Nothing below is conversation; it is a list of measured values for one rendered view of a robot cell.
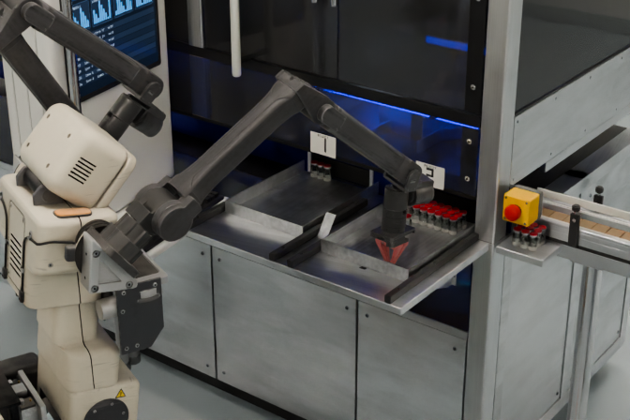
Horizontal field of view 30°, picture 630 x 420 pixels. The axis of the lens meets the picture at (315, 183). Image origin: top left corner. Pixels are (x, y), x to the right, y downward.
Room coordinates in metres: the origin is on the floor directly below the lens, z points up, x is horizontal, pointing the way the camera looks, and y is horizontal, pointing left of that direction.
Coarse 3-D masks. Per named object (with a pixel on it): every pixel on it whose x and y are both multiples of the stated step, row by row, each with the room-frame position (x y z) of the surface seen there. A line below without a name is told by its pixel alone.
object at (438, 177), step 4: (420, 164) 2.75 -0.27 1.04; (424, 164) 2.75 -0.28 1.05; (428, 164) 2.74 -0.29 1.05; (424, 168) 2.75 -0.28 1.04; (432, 168) 2.73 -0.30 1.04; (436, 168) 2.72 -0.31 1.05; (440, 168) 2.72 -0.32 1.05; (424, 172) 2.75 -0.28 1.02; (428, 172) 2.74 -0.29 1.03; (436, 172) 2.72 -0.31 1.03; (440, 172) 2.72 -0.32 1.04; (428, 176) 2.74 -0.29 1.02; (436, 176) 2.72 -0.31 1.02; (440, 176) 2.72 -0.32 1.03; (436, 180) 2.72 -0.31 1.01; (440, 180) 2.72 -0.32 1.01; (436, 184) 2.72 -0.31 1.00; (440, 184) 2.72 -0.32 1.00; (440, 188) 2.72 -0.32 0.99
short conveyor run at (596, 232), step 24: (552, 192) 2.74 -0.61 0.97; (600, 192) 2.70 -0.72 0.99; (552, 216) 2.68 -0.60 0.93; (576, 216) 2.60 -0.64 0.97; (600, 216) 2.60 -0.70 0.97; (624, 216) 2.62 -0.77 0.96; (552, 240) 2.64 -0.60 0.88; (576, 240) 2.59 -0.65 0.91; (600, 240) 2.56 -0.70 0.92; (624, 240) 2.54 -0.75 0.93; (600, 264) 2.56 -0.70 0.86; (624, 264) 2.52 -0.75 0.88
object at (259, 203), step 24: (288, 168) 3.02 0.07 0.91; (240, 192) 2.86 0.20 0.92; (264, 192) 2.93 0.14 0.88; (288, 192) 2.93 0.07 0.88; (312, 192) 2.93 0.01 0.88; (336, 192) 2.93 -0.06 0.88; (360, 192) 2.86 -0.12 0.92; (240, 216) 2.78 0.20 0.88; (264, 216) 2.73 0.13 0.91; (288, 216) 2.78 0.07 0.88; (312, 216) 2.78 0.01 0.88
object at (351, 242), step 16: (352, 224) 2.69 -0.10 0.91; (368, 224) 2.73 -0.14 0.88; (416, 224) 2.73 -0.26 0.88; (336, 240) 2.63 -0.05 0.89; (352, 240) 2.64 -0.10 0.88; (368, 240) 2.64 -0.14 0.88; (416, 240) 2.64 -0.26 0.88; (432, 240) 2.64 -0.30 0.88; (448, 240) 2.64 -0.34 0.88; (336, 256) 2.56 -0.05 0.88; (352, 256) 2.53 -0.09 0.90; (368, 256) 2.50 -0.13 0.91; (400, 256) 2.56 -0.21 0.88; (416, 256) 2.56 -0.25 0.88; (432, 256) 2.51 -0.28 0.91; (384, 272) 2.47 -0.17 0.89; (400, 272) 2.44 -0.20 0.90
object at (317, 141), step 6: (312, 132) 2.96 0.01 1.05; (312, 138) 2.96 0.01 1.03; (318, 138) 2.95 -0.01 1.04; (324, 138) 2.94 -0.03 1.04; (330, 138) 2.93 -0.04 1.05; (312, 144) 2.96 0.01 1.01; (318, 144) 2.95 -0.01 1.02; (330, 144) 2.93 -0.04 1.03; (312, 150) 2.96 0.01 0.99; (318, 150) 2.95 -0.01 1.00; (330, 150) 2.93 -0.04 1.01; (330, 156) 2.93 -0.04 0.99
